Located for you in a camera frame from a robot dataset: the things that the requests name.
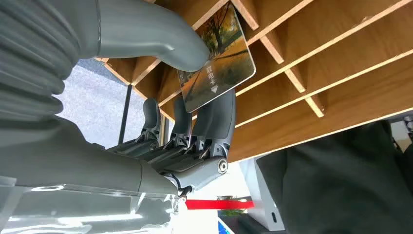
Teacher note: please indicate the wooden slotted card rack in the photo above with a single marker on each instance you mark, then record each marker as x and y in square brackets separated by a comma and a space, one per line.
[322, 80]

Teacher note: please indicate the white box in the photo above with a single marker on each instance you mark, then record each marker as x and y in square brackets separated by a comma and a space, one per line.
[261, 200]

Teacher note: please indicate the black pole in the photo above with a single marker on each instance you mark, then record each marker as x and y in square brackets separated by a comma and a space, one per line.
[125, 113]

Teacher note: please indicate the green plant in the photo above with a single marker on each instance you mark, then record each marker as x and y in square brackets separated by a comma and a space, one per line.
[233, 212]

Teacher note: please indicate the ribbed grey right arm sleeve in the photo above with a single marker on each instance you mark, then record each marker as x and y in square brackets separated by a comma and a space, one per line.
[32, 58]

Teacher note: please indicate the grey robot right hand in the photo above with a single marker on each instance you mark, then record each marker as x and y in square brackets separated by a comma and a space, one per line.
[64, 155]

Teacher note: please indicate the glossy clear wrist cover plate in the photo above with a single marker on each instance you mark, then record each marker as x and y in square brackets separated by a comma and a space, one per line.
[80, 213]

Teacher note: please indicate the person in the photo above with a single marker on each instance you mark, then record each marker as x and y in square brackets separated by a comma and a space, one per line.
[338, 187]

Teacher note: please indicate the red strip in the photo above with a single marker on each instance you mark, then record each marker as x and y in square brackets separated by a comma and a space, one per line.
[219, 204]

